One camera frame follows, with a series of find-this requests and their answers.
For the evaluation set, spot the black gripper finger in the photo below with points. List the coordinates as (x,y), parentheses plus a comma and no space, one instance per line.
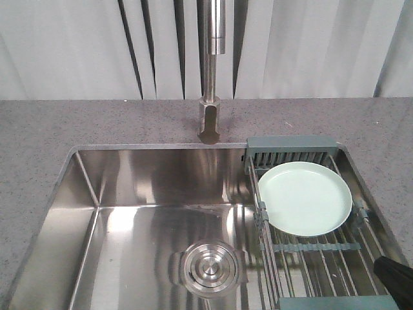
(397,278)

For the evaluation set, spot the light green round plate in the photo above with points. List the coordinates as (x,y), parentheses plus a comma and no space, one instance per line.
(305,199)

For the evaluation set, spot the round steel sink drain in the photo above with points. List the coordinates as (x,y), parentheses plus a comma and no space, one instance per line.
(210,269)

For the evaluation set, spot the stainless steel sink basin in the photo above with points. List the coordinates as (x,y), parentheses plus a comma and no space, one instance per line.
(121,219)

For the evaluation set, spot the stainless steel faucet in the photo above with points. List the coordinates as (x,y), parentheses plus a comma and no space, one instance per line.
(214,34)

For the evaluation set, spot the white pleated curtain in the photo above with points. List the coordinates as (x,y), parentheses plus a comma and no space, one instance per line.
(154,50)

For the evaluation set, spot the grey wire dish rack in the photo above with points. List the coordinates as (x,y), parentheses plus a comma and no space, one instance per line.
(331,271)

